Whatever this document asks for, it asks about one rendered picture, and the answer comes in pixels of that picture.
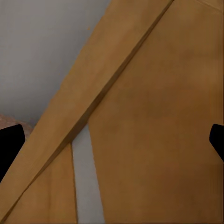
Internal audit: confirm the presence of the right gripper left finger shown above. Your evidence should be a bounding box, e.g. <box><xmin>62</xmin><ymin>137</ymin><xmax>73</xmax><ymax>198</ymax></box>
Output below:
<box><xmin>0</xmin><ymin>124</ymin><xmax>25</xmax><ymax>183</ymax></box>

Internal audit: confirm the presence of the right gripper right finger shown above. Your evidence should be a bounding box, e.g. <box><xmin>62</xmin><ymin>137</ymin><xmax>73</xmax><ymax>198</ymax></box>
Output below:
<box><xmin>209</xmin><ymin>124</ymin><xmax>224</xmax><ymax>161</ymax></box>

